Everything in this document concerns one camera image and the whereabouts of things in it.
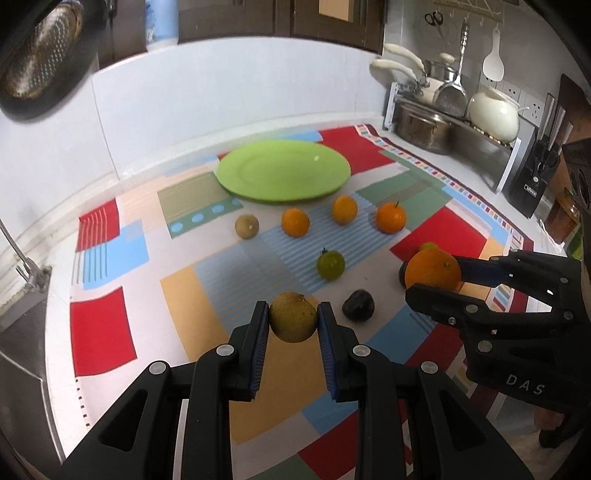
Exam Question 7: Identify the large orange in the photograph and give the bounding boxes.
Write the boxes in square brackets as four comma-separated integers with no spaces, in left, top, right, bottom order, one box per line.
[405,248,462,291]

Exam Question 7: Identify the dark avocado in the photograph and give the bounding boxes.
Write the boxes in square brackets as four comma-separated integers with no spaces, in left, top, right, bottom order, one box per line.
[342,289,375,323]

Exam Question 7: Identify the yellow-green lemon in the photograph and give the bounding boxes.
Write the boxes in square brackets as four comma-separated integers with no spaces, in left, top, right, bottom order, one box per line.
[270,292,317,343]

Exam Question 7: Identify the person's right hand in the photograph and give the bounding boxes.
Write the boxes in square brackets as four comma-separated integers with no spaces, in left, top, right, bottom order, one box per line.
[534,407,586,449]

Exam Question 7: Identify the small yellow-green fruit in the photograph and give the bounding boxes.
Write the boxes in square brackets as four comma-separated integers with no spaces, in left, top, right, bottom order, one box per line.
[419,242,439,251]

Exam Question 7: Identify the black knife block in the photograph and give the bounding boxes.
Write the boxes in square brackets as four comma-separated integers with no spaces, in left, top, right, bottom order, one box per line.
[509,93,566,218]

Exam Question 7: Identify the orange with stem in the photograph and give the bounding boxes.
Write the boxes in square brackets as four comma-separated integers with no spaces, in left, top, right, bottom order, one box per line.
[376,202,407,234]

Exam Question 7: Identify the metal dish rack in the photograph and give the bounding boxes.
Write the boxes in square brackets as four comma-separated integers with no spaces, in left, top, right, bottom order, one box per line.
[384,82,521,193]

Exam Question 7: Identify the steel sink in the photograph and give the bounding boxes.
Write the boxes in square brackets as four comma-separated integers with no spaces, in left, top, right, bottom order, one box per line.
[1,290,64,478]

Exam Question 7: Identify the green tomato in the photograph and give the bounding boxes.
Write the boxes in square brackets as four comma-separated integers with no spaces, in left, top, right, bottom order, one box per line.
[315,249,346,281]

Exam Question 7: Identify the orange middle of row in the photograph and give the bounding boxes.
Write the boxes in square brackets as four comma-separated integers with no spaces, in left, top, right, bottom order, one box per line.
[332,196,358,226]

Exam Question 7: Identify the orange of row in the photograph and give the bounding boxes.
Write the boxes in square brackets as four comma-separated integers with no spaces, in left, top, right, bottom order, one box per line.
[280,208,311,238]
[332,196,358,226]

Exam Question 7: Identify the cream kettle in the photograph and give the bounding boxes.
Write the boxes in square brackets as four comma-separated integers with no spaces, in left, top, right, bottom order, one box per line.
[468,87,528,144]

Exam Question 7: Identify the steel pot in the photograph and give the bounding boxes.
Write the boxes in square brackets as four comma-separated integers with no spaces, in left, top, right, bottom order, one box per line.
[394,103,454,155]

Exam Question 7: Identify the colourful patchwork mat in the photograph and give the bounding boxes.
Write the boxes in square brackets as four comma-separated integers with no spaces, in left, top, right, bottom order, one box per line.
[68,123,537,480]

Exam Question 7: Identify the orange left of row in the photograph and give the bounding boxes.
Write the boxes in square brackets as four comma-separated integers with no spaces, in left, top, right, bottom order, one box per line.
[280,208,311,238]

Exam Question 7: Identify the steel skimmer ladle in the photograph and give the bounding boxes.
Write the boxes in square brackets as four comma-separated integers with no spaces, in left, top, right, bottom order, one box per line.
[434,18,470,118]

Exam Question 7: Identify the chrome faucet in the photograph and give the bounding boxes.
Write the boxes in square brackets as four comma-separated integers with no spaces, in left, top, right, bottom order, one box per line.
[0,220,52,293]

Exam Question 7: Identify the white rice spoon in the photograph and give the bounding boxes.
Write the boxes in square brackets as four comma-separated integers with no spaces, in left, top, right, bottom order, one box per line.
[482,25,505,82]

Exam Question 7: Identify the brown kiwi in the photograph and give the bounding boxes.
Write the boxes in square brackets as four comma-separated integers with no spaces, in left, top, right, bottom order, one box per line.
[235,214,259,240]

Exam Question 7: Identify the green plate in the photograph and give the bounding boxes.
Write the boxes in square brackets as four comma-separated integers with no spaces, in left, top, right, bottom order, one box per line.
[216,139,351,203]

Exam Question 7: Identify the black scissors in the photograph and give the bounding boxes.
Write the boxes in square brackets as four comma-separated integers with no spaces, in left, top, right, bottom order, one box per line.
[424,11,445,39]

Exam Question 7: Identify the black frying pan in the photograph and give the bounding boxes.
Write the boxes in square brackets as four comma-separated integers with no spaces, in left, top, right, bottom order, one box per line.
[1,0,107,121]

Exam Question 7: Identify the blue white soap bottle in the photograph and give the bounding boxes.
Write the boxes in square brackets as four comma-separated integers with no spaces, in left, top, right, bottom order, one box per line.
[144,0,179,51]

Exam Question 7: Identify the white wall sockets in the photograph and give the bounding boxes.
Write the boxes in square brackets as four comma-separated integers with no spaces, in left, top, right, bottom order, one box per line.
[479,73,545,126]

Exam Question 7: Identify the cream handled saucepan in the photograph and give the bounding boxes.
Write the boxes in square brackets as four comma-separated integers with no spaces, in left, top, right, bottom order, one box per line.
[370,58,443,105]

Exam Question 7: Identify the cream handled pot upper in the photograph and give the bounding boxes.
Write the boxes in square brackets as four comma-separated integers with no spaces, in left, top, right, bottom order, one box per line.
[384,43,457,82]

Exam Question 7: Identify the white wire wall rack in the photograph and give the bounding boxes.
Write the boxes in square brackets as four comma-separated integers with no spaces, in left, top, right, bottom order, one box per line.
[434,0,505,24]

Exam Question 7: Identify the dark wooden window frame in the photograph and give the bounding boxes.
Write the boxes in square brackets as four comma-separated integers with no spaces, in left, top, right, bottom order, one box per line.
[97,0,387,68]

